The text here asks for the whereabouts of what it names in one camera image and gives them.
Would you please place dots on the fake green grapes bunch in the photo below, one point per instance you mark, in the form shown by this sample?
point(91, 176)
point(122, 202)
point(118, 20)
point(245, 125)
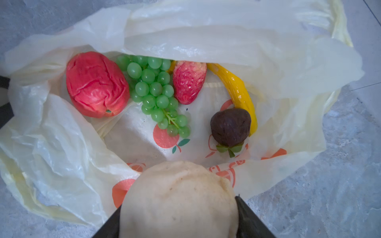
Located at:
point(150, 84)

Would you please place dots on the cream plastic shopping bag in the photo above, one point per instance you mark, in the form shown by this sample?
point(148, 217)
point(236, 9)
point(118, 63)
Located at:
point(293, 56)

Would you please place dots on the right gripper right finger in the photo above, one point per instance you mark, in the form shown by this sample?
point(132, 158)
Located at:
point(250, 225)

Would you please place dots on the fake beige fruit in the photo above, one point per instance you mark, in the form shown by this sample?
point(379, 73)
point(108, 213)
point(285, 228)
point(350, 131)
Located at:
point(179, 200)

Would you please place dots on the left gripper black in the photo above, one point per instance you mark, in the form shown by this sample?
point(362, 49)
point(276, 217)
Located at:
point(6, 109)

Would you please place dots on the fake yellow banana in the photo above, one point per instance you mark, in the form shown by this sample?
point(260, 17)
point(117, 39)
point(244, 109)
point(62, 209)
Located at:
point(237, 91)

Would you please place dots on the fake red strawberry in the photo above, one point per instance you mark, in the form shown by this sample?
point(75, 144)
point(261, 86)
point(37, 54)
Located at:
point(188, 80)

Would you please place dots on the fake red fruit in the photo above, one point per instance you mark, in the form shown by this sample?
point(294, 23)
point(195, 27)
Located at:
point(96, 85)

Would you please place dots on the fake dark purple fruit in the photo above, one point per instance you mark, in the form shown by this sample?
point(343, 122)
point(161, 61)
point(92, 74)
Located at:
point(230, 128)

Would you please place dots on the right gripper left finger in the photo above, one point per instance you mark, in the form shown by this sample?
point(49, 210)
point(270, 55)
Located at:
point(111, 228)

